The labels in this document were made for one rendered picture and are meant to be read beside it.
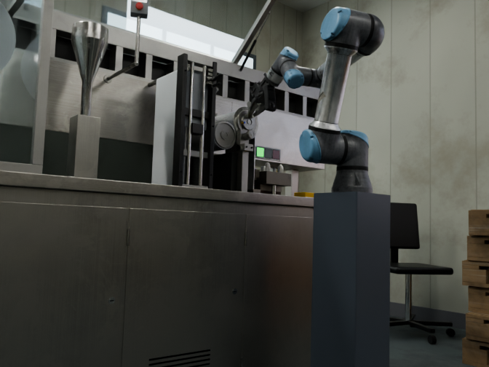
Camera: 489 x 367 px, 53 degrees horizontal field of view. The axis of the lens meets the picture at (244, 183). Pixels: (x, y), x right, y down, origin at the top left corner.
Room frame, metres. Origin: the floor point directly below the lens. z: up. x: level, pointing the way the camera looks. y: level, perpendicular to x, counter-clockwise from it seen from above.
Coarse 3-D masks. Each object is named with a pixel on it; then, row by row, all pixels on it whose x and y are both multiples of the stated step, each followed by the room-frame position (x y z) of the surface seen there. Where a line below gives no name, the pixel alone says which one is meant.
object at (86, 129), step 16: (80, 48) 1.82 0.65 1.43; (96, 48) 1.83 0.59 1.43; (80, 64) 1.84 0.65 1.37; (96, 64) 1.85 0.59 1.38; (80, 112) 1.86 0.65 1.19; (80, 128) 1.81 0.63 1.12; (96, 128) 1.85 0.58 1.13; (80, 144) 1.82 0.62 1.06; (96, 144) 1.86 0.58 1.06; (80, 160) 1.82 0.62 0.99; (96, 160) 1.86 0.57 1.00; (80, 176) 1.82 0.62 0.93; (96, 176) 1.86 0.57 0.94
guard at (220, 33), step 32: (64, 0) 2.00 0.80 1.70; (96, 0) 2.06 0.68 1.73; (128, 0) 2.11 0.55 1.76; (160, 0) 2.17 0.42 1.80; (192, 0) 2.23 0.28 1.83; (224, 0) 2.29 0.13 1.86; (256, 0) 2.36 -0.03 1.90; (160, 32) 2.30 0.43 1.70; (192, 32) 2.37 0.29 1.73; (224, 32) 2.44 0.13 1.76
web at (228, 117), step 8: (232, 112) 2.26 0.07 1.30; (216, 120) 2.32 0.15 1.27; (224, 120) 2.27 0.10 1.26; (232, 120) 2.21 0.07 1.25; (184, 136) 2.04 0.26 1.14; (192, 136) 2.25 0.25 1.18; (184, 144) 2.04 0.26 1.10; (192, 144) 2.27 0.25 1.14; (216, 144) 2.14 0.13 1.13; (184, 160) 2.04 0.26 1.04; (184, 168) 2.04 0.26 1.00
